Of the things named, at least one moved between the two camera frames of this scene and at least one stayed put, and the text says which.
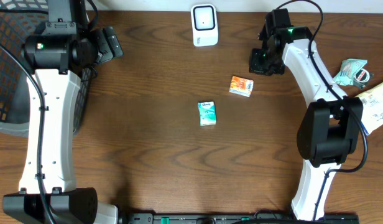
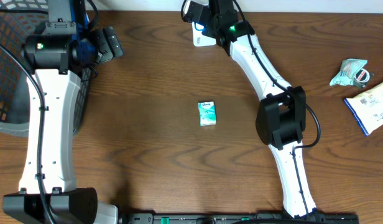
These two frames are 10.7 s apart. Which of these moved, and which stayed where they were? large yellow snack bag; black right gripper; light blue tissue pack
Moved: black right gripper
Stayed: large yellow snack bag; light blue tissue pack
